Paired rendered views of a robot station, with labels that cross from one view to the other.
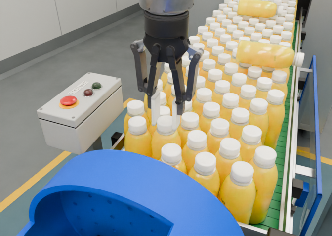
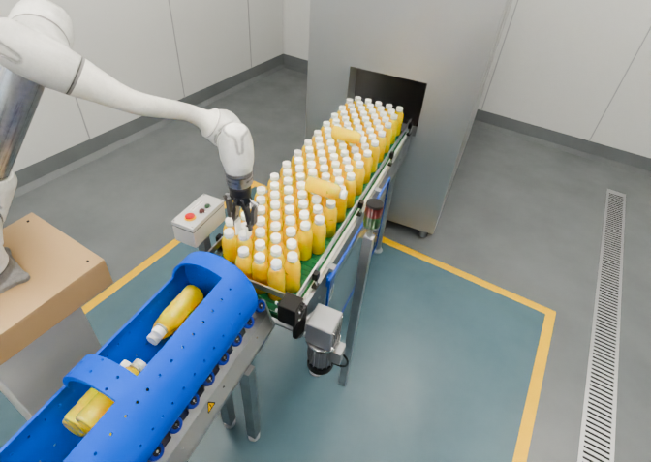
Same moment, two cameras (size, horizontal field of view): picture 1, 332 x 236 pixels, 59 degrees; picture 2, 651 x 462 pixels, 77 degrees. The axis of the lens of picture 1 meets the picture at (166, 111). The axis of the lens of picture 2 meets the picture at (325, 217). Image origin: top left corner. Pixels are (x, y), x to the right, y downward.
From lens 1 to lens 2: 0.97 m
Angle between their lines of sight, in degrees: 6
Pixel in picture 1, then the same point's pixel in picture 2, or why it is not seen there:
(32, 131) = (152, 210)
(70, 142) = (190, 240)
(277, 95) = (319, 220)
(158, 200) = (218, 270)
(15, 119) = (134, 196)
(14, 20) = (133, 82)
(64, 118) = (187, 227)
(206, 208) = (235, 274)
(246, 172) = (277, 263)
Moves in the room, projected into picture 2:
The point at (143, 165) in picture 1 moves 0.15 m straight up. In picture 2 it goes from (215, 259) to (209, 221)
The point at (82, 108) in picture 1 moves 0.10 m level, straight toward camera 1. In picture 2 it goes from (198, 221) to (199, 239)
